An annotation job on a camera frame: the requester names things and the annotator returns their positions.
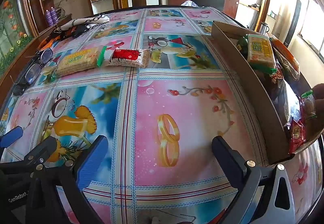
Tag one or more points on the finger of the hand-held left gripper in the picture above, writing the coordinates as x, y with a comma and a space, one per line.
43, 148
11, 136

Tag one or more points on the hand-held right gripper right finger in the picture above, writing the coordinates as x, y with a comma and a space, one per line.
225, 160

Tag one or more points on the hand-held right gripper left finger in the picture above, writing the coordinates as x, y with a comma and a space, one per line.
93, 160

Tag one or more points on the cardboard box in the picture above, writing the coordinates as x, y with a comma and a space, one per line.
253, 92

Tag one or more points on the green brown snack packet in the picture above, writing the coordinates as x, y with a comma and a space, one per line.
309, 107

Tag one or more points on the green edged cracker packet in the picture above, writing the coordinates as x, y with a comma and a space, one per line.
260, 50

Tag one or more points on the black eyeglasses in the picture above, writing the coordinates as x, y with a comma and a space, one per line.
34, 73

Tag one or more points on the white plastic packet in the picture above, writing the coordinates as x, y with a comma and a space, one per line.
289, 102

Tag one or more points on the yellow label cracker packet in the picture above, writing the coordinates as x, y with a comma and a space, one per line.
78, 62

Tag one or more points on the dark red snack packet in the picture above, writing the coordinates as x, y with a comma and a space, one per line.
276, 82

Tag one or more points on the red and white snack packet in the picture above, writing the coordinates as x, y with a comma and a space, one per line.
126, 58

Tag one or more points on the dark green snack packet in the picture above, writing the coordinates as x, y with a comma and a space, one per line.
241, 45

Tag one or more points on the orange snack packet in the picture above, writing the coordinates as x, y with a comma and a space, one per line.
286, 54

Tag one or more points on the purple bottle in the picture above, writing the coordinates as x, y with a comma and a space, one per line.
53, 14
47, 17

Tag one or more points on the patterned black white cloth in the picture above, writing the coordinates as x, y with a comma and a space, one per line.
76, 24

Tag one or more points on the steel kettle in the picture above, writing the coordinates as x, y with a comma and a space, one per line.
263, 27

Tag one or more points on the black upright pole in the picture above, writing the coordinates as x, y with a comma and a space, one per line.
295, 19

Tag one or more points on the white plastic bag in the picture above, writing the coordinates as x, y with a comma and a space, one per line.
189, 3

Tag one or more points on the window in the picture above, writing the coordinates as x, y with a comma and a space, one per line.
313, 24

